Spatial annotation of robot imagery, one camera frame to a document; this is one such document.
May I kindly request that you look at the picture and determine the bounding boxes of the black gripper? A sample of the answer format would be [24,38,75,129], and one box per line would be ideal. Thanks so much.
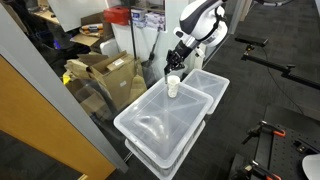
[164,41,192,76]

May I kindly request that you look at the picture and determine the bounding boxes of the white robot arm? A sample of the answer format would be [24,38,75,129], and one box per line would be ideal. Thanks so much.
[164,0,228,76]

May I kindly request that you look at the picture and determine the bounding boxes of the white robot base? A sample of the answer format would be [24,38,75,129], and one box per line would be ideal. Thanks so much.
[302,154,320,180]

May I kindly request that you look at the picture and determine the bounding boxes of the white patterned mug cup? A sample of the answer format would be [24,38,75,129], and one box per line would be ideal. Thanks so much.
[167,75,180,98]

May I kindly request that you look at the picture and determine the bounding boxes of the brown cardboard box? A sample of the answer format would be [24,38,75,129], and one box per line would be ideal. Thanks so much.
[65,51,142,110]

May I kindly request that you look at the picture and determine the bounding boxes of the clear plastic bin lid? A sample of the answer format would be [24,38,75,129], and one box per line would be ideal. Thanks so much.
[114,79,213,159]

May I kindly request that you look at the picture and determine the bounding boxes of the clear plastic storage bin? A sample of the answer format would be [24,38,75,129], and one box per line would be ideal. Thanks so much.
[124,120,206,180]

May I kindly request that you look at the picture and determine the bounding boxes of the red toolbox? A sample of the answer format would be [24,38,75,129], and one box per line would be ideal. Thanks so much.
[103,6,129,26]

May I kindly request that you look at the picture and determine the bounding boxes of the black perforated work table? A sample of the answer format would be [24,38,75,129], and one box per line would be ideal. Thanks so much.
[228,105,320,180]

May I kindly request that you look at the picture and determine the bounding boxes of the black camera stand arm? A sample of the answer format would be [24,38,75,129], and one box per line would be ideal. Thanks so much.
[234,33,320,91]

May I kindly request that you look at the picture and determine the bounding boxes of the orange handled clamp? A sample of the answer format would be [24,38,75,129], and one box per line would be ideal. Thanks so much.
[230,160,282,180]
[242,120,286,144]

